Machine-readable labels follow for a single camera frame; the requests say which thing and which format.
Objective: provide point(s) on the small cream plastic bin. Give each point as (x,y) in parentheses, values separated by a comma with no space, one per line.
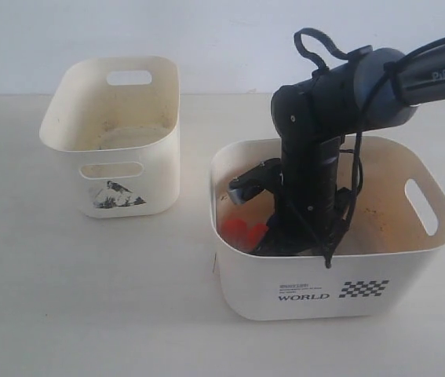
(112,132)

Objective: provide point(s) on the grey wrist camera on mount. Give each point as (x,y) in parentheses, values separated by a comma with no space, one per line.
(265,176)

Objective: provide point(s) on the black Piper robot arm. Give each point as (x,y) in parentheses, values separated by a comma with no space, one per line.
(321,122)

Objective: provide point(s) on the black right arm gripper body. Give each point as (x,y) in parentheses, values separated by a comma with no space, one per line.
(303,233)

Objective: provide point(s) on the large cream WORLD bin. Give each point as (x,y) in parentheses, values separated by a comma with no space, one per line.
(397,229)

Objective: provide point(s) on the blue-capped clear tube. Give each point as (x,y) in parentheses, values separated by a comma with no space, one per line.
(273,221)

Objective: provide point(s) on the orange-capped clear tube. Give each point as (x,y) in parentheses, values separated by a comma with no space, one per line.
(233,231)
(255,235)

